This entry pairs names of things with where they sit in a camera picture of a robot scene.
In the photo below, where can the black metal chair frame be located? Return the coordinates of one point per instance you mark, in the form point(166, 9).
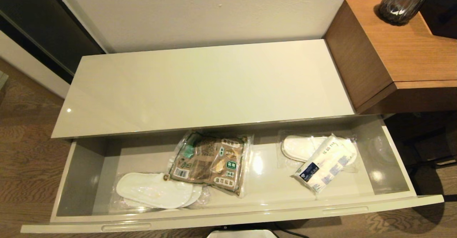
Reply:
point(432, 160)

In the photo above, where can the dark ribbed glass vase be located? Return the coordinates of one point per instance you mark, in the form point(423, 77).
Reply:
point(403, 2)

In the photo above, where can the beige glossy cabinet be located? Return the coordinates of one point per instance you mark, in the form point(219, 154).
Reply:
point(196, 88)

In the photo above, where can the black box on desk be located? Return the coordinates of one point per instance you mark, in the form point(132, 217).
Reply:
point(442, 13)

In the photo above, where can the white slippers in clear bag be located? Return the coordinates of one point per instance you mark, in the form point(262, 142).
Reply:
point(153, 190)
point(300, 147)

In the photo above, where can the white tissue pack blue label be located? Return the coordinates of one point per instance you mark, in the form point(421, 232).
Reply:
point(321, 166)

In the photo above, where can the dark wardrobe panel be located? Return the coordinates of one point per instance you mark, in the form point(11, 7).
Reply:
point(35, 16)

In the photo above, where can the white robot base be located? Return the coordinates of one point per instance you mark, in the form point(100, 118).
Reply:
point(242, 235)

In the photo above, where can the brown wooden desk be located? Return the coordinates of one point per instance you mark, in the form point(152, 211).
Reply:
point(392, 52)

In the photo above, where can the brown kraft pack green labels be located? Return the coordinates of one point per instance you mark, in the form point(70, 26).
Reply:
point(210, 166)

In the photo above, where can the beige cabinet drawer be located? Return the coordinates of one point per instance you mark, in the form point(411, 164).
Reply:
point(267, 173)

